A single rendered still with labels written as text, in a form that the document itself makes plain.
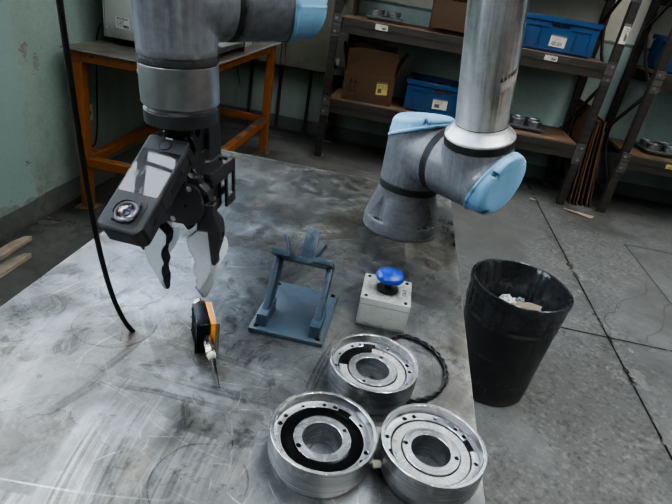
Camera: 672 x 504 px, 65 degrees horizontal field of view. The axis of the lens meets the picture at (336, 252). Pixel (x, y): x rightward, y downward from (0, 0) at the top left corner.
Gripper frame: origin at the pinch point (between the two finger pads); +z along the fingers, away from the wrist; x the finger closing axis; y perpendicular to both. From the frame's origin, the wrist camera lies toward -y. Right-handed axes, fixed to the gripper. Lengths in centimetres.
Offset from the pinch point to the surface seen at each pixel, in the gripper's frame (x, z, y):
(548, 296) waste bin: -70, 63, 123
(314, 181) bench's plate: 3, 12, 66
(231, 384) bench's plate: -7.7, 9.2, -3.9
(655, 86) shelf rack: -149, 23, 349
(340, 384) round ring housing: -19.9, 6.9, -2.1
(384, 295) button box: -21.7, 6.5, 16.5
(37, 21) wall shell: 152, 1, 157
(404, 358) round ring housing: -26.2, 7.7, 5.7
